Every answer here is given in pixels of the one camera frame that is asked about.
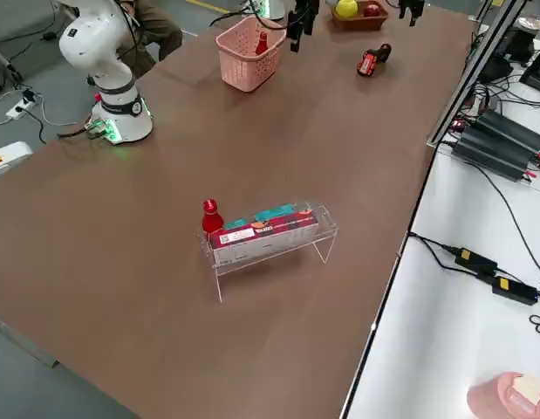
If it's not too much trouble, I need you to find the brown wicker basket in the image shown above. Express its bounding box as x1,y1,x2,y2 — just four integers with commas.
330,0,390,32

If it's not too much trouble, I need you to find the pink plastic basket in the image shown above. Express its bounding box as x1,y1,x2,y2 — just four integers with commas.
215,16,288,93

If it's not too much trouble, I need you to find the white side table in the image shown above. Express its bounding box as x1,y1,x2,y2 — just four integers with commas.
338,78,540,419

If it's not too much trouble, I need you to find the black power adapter yellow label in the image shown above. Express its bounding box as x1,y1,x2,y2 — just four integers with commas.
455,247,500,274
491,275,539,306

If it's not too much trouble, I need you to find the black finned power supply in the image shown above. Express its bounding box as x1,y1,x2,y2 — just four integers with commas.
451,125,537,182
475,108,540,154

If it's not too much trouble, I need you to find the pink round container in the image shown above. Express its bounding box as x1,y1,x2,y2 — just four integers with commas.
466,371,540,419

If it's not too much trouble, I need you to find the white box with yellow label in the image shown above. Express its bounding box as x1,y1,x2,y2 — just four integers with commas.
0,141,34,180

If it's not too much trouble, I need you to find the white power strip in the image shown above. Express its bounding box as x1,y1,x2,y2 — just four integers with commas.
5,98,38,121

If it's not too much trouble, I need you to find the clear acrylic shelf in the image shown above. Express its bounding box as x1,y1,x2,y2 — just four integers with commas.
197,203,339,303

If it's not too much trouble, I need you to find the yellow apple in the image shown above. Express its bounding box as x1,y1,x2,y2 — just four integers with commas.
334,0,360,18

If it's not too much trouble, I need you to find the aluminium frame rail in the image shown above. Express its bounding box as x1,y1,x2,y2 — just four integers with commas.
426,0,529,148

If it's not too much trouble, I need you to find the red and white biscuit box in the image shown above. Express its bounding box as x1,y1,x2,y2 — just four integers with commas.
207,212,319,268

